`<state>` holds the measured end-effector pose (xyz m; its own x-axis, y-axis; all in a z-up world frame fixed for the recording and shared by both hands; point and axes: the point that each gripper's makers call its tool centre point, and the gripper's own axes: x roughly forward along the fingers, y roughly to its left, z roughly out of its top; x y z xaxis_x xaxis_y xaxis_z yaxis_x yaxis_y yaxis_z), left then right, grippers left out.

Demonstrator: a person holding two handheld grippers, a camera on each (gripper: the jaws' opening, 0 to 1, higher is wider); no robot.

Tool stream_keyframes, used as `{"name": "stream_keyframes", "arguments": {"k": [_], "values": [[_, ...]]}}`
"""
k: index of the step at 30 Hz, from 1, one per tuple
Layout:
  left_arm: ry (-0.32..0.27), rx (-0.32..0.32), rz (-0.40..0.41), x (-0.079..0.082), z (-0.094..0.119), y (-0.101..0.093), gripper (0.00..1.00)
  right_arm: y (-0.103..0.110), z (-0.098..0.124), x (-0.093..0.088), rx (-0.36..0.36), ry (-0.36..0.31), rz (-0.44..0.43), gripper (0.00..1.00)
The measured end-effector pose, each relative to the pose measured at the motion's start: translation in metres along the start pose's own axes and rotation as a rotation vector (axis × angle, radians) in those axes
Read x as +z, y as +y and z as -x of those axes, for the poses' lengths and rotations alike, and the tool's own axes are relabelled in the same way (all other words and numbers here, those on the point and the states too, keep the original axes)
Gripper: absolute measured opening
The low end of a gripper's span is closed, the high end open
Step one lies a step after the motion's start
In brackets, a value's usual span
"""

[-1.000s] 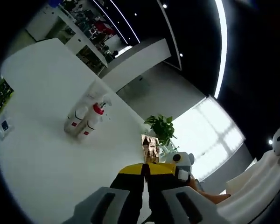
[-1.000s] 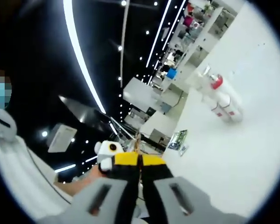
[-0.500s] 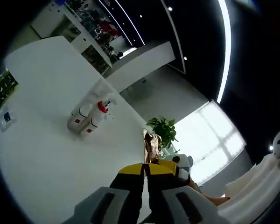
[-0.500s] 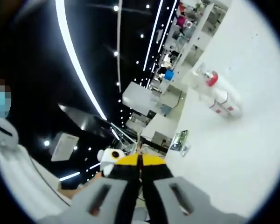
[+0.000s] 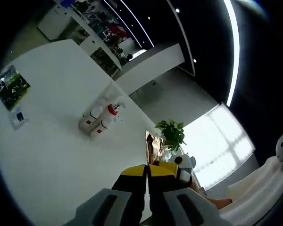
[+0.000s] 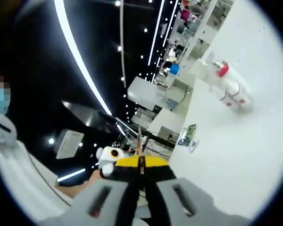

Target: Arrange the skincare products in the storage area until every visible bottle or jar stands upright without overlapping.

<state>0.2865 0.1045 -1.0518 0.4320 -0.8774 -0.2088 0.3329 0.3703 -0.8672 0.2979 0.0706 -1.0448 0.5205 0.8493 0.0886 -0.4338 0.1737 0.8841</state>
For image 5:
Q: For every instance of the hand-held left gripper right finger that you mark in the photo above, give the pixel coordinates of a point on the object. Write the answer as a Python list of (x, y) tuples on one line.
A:
[(169, 207)]

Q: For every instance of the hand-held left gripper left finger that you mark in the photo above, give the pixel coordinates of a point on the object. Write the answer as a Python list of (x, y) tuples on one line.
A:
[(125, 204)]

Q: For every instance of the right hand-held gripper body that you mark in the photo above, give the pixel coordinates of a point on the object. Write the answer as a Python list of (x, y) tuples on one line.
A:
[(187, 163)]

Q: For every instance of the red label white skincare tube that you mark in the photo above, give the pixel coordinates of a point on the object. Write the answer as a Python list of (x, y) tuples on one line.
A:
[(88, 122)]

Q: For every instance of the red collar skincare pump bottle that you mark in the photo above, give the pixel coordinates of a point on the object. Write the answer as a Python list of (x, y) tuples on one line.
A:
[(112, 110)]

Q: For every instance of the small clear packet blue print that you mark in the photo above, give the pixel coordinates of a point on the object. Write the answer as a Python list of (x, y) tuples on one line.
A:
[(20, 117)]

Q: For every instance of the green silver foil packet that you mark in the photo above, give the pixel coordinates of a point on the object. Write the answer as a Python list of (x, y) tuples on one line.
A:
[(13, 87)]

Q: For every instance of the potted green plant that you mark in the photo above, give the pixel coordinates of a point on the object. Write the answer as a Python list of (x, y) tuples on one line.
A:
[(172, 134)]

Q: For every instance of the person in white shirt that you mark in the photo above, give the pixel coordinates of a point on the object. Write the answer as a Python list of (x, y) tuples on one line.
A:
[(261, 188)]

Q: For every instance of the long ceiling light strip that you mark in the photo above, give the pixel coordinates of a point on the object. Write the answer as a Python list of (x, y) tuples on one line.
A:
[(237, 51)]

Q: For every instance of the long white counter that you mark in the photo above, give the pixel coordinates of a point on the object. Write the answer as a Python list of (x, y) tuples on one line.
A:
[(54, 23)]

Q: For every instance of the pink wall screen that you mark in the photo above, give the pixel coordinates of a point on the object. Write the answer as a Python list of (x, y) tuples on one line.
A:
[(116, 29)]

